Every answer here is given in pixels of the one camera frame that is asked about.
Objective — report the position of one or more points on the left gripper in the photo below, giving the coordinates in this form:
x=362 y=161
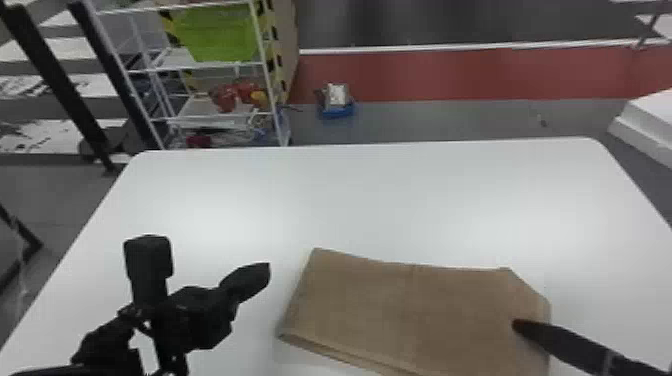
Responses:
x=202 y=317

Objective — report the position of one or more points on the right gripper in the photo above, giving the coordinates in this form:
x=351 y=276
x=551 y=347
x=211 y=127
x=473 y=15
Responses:
x=632 y=368

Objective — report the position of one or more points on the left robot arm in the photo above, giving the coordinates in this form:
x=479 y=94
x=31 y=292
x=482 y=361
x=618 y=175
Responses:
x=107 y=341

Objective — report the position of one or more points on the red snack packet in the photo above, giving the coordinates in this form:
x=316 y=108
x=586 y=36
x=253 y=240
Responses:
x=246 y=90
x=227 y=98
x=198 y=140

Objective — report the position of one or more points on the white slab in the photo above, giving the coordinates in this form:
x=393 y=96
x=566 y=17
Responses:
x=648 y=126

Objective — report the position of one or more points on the blue basket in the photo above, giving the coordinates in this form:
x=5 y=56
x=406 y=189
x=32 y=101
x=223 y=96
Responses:
x=336 y=109

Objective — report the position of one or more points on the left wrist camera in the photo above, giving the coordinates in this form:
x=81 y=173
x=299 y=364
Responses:
x=148 y=262

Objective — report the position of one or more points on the beige towel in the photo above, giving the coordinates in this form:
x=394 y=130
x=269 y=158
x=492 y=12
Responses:
x=409 y=315

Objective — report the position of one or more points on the black post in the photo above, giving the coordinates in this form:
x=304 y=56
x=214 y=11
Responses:
x=118 y=78
x=58 y=84

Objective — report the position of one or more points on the yellow snack packet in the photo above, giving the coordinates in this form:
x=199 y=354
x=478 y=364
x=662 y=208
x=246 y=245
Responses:
x=260 y=98

